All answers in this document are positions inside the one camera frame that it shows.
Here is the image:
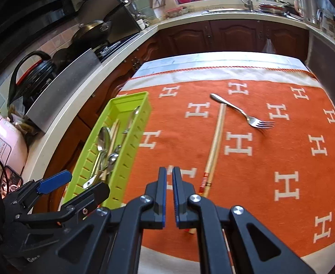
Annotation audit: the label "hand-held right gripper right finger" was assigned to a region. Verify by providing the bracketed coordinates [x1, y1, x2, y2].
[172, 167, 316, 274]

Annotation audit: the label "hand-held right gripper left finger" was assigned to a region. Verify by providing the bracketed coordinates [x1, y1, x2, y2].
[46, 167, 168, 274]

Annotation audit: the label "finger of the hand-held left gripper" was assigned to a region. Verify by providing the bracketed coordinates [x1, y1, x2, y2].
[5, 170, 73, 209]
[27, 182, 111, 222]

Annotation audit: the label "white plastic rice spoon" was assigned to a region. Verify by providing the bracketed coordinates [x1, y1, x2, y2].
[83, 175, 101, 190]

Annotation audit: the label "small metal spoon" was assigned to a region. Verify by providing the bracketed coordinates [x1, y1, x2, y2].
[103, 153, 119, 177]
[110, 145, 123, 160]

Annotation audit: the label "large spoon with embossed handle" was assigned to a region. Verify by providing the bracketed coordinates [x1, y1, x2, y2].
[92, 126, 112, 178]

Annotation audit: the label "green plastic utensil tray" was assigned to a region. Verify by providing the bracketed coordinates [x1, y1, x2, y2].
[62, 91, 152, 209]

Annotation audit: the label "wooden chopstick with striped end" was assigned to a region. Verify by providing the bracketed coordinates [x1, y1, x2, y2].
[198, 104, 224, 196]
[203, 104, 227, 198]

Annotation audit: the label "metal fork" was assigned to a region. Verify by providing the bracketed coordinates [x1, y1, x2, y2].
[210, 93, 276, 129]

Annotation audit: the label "pink rice cooker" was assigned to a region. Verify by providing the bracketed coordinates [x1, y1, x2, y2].
[0, 111, 29, 175]

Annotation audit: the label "clear bag of food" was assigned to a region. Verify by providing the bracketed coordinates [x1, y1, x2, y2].
[9, 104, 40, 135]

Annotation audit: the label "white kitchen countertop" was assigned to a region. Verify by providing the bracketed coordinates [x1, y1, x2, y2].
[22, 4, 335, 183]

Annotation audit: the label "orange printed blanket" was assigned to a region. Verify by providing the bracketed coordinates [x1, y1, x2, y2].
[117, 67, 335, 263]

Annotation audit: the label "low stainless steel guard panel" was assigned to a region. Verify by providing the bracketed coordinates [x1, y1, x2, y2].
[25, 48, 102, 133]

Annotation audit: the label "black kettle with red band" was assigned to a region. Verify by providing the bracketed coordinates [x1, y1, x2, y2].
[7, 51, 57, 107]

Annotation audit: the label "pale blue table cover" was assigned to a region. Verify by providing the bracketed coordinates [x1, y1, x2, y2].
[133, 52, 307, 79]

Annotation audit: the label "black gas stove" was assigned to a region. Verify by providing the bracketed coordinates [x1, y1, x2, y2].
[95, 33, 140, 61]

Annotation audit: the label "dark wok with lid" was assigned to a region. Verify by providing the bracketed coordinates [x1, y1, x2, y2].
[72, 20, 112, 45]

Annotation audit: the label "brown wooden cabinets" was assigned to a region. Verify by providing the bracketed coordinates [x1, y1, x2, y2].
[52, 18, 310, 155]

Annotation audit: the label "black wok on stove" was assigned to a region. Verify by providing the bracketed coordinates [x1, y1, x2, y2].
[80, 0, 143, 44]

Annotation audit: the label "white plastic bag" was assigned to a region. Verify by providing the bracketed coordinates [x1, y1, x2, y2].
[262, 37, 277, 54]

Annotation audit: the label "black range hood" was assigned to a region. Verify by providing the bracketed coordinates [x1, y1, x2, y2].
[0, 0, 82, 49]

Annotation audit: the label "black frying pan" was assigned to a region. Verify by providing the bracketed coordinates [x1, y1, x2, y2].
[77, 0, 131, 25]

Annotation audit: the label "steel kitchen sink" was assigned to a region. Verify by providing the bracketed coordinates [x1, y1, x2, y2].
[201, 8, 257, 15]

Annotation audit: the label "built-in steel oven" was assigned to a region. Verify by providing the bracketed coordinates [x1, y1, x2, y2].
[306, 30, 335, 115]

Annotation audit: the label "pile of dishes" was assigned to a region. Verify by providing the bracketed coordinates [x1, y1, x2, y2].
[257, 2, 288, 15]

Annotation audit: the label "row of condiment jars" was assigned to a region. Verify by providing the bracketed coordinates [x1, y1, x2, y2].
[316, 8, 335, 47]

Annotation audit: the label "steel electric kettle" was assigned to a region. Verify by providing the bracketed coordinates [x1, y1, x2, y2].
[294, 0, 315, 22]

